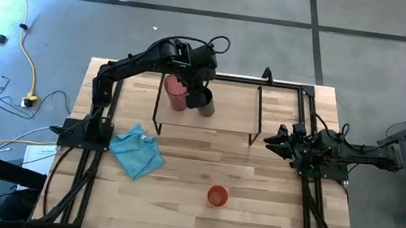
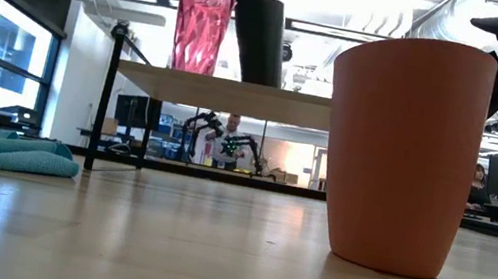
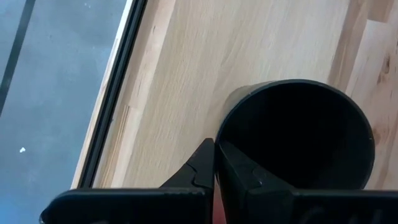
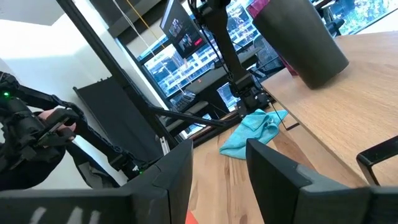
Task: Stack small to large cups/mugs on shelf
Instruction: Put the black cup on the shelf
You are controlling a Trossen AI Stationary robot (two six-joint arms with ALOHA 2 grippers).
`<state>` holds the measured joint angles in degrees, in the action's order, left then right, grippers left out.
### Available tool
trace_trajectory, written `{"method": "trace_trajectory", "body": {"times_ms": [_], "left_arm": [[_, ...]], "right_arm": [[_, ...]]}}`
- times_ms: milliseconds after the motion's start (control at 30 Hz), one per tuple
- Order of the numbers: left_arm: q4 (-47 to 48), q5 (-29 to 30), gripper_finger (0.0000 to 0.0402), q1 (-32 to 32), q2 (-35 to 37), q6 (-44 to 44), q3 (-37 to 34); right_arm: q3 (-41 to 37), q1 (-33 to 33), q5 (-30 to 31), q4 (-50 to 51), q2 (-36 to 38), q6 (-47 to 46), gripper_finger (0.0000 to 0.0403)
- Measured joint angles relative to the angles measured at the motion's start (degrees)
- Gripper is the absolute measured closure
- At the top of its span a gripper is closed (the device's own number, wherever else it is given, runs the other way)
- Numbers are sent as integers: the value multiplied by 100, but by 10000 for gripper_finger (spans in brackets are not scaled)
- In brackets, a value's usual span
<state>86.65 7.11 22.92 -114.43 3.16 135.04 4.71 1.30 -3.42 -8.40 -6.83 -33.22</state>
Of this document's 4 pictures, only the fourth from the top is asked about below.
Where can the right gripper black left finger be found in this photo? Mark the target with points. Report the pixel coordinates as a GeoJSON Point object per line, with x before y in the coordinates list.
{"type": "Point", "coordinates": [93, 205]}

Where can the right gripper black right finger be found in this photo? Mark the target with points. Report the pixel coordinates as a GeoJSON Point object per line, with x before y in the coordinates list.
{"type": "Point", "coordinates": [311, 202]}

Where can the orange cup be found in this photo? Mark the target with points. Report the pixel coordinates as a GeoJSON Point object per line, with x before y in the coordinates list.
{"type": "Point", "coordinates": [191, 219]}

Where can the dark brown cup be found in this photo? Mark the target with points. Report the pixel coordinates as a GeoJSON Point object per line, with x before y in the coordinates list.
{"type": "Point", "coordinates": [298, 40]}

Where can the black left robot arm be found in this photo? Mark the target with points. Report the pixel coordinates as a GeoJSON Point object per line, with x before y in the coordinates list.
{"type": "Point", "coordinates": [224, 40]}

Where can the person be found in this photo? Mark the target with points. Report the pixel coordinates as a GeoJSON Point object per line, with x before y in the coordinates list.
{"type": "Point", "coordinates": [28, 174]}

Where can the teal cloth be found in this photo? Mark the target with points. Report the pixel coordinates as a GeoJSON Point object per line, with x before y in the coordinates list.
{"type": "Point", "coordinates": [252, 133]}

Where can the black flat panel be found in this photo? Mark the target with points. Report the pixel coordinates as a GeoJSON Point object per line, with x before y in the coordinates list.
{"type": "Point", "coordinates": [118, 118]}

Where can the person's hand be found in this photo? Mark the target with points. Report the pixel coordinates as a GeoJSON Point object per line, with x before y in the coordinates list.
{"type": "Point", "coordinates": [46, 114]}

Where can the black keyboard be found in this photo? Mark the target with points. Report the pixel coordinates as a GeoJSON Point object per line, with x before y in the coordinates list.
{"type": "Point", "coordinates": [183, 102]}

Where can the black tilted monitor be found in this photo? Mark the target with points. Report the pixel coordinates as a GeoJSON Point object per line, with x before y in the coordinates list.
{"type": "Point", "coordinates": [183, 34]}

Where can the silver aluminium rail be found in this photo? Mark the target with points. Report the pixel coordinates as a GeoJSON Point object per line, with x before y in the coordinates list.
{"type": "Point", "coordinates": [164, 146]}

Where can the black aluminium station frame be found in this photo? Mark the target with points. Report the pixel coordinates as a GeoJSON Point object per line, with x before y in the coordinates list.
{"type": "Point", "coordinates": [102, 53]}

